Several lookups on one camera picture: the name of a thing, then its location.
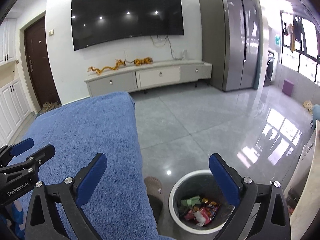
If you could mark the pink barcode snack wrapper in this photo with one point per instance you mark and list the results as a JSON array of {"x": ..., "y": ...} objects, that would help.
[{"x": 190, "y": 215}]

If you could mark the white round trash bin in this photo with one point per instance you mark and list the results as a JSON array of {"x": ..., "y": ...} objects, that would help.
[{"x": 197, "y": 205}]

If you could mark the golden dragon ornament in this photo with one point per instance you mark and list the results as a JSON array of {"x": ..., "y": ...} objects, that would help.
[{"x": 119, "y": 63}]

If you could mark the grey white tv cabinet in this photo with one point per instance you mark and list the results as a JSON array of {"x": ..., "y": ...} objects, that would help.
[{"x": 157, "y": 74}]

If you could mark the white router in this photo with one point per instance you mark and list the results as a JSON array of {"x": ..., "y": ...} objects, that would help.
[{"x": 184, "y": 54}]

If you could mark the white wall cabinets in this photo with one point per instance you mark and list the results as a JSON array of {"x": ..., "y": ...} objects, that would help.
[{"x": 14, "y": 106}]

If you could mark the front load washing machine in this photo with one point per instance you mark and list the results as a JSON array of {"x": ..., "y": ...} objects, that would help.
[{"x": 271, "y": 68}]

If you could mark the brown fuzzy slipper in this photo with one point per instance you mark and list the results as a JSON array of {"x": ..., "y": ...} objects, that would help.
[{"x": 155, "y": 195}]

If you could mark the green paper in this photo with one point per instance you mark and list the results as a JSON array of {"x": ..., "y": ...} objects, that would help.
[{"x": 191, "y": 202}]

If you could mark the grey double door refrigerator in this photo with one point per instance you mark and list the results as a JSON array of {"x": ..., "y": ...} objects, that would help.
[{"x": 230, "y": 42}]

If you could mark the purple cube stool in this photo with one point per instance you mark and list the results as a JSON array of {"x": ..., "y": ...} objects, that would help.
[{"x": 287, "y": 88}]

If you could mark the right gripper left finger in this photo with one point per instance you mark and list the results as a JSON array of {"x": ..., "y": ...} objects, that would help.
[{"x": 43, "y": 219}]

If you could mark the black wall television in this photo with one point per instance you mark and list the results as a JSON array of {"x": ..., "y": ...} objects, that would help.
[{"x": 98, "y": 21}]

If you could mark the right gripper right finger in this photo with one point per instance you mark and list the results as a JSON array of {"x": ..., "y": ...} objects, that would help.
[{"x": 272, "y": 220}]

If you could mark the white marble coffee table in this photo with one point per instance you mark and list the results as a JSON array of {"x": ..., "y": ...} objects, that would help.
[{"x": 305, "y": 183}]

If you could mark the golden tiger ornament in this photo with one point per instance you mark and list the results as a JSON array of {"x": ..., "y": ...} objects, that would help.
[{"x": 139, "y": 62}]

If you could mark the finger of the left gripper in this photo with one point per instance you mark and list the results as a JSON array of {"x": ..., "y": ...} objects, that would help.
[
  {"x": 8, "y": 152},
  {"x": 40, "y": 157}
]

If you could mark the teal sofa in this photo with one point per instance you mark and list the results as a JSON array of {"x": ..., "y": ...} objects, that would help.
[{"x": 315, "y": 116}]

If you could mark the dark brown entrance door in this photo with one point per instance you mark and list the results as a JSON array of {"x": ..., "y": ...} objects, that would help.
[{"x": 38, "y": 64}]

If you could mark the white tissue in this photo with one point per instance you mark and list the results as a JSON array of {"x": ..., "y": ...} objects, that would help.
[{"x": 200, "y": 218}]

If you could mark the blue fluffy blanket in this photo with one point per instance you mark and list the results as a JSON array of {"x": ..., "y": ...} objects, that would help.
[{"x": 119, "y": 207}]

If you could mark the blue white gloved left hand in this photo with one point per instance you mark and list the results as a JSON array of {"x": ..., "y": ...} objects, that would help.
[{"x": 13, "y": 219}]

